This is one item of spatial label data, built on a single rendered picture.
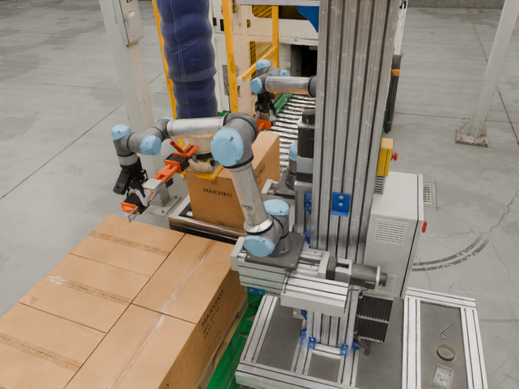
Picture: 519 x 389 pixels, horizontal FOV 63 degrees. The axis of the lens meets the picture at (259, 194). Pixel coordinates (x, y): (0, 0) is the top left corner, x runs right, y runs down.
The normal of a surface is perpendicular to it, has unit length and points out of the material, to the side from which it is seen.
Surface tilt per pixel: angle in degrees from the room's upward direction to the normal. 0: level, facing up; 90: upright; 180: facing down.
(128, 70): 91
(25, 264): 0
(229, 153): 83
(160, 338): 0
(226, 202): 90
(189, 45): 77
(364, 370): 0
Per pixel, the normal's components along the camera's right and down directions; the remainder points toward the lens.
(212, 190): -0.36, 0.56
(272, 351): -0.04, -0.80
